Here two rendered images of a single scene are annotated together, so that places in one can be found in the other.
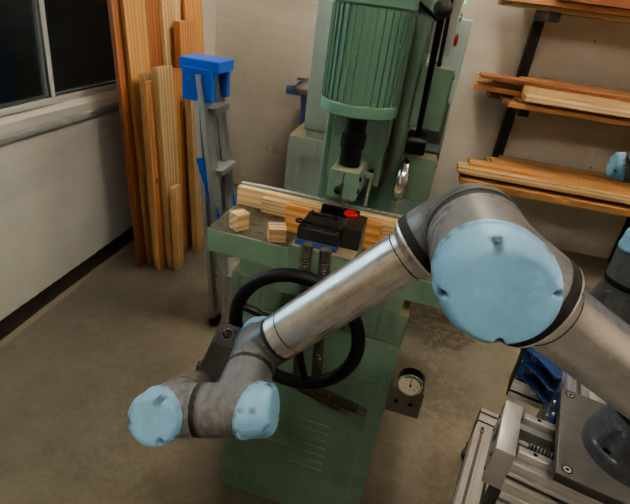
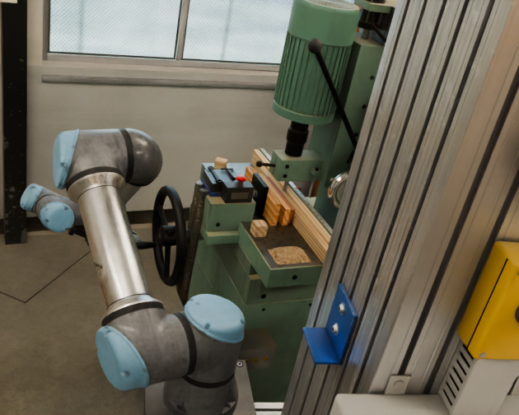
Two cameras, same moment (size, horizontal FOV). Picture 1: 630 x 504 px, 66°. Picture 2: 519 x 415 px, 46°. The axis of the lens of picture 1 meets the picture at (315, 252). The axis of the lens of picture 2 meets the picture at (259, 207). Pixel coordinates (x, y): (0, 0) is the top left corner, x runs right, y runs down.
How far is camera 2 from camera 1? 1.35 m
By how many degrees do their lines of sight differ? 45
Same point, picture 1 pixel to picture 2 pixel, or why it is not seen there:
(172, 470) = not seen: hidden behind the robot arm
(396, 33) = (306, 58)
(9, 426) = not seen: hidden behind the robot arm
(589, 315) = (88, 195)
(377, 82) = (291, 90)
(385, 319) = (242, 275)
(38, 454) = not seen: hidden behind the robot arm
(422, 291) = (257, 260)
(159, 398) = (34, 188)
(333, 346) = (224, 286)
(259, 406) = (49, 208)
